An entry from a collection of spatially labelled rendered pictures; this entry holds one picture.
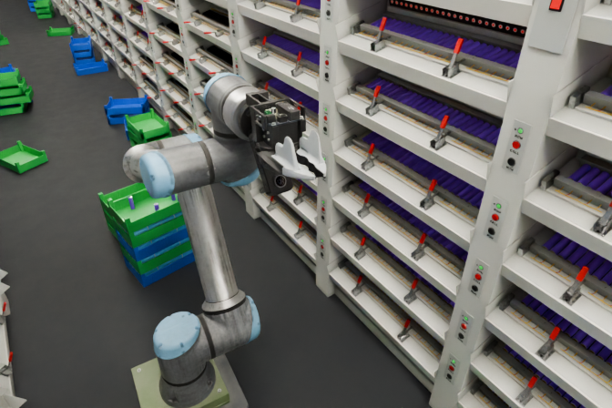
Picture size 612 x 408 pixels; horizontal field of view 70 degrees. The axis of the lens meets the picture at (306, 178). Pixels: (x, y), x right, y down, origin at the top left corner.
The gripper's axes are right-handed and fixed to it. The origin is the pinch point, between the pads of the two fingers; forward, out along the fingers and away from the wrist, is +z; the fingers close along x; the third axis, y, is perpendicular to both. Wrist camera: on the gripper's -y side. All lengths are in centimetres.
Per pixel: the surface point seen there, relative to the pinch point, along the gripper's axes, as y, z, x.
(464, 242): -44, -14, 55
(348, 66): -10, -72, 55
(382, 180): -41, -48, 54
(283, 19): 1, -104, 48
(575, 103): -1, 1, 60
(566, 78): 4, -1, 58
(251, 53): -17, -134, 47
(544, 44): 11, -5, 55
